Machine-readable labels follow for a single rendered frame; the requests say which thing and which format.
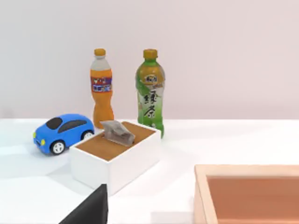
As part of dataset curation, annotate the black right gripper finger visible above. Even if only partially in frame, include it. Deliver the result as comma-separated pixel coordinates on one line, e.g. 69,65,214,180
58,183,109,224

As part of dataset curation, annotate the white tissue box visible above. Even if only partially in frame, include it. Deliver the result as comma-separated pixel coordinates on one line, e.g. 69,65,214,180
69,120,162,196

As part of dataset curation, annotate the blue toy car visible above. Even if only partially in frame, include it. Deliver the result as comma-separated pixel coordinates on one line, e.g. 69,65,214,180
33,113,95,156

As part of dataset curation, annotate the orange bottle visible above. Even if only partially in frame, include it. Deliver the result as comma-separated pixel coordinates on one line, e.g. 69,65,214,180
90,48,115,129

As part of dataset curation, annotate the green bottle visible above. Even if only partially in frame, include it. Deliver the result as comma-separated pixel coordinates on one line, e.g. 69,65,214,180
135,49,166,140

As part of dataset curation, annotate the shallow salmon-coloured box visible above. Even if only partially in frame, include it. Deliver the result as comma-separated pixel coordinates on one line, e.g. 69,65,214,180
194,164,299,224

